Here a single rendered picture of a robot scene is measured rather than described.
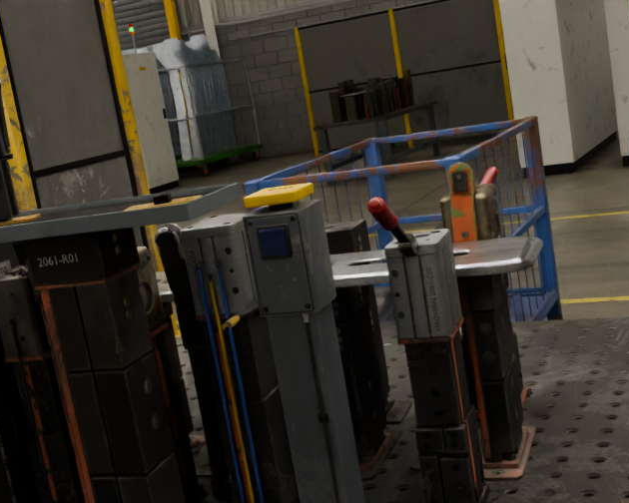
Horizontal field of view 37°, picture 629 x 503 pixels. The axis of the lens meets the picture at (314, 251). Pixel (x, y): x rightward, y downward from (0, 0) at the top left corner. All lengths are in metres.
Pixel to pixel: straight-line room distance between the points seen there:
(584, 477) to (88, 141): 3.86
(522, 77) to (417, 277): 8.03
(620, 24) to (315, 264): 8.08
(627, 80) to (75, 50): 5.50
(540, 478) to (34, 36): 3.74
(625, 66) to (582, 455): 7.74
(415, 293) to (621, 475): 0.38
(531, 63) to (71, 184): 5.40
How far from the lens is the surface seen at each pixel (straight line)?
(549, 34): 9.05
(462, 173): 1.45
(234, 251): 1.20
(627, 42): 9.00
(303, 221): 0.99
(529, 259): 1.26
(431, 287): 1.13
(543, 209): 4.18
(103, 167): 4.95
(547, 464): 1.38
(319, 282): 1.02
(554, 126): 9.10
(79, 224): 1.06
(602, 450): 1.41
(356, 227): 1.53
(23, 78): 4.57
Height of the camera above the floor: 1.27
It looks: 10 degrees down
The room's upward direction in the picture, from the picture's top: 10 degrees counter-clockwise
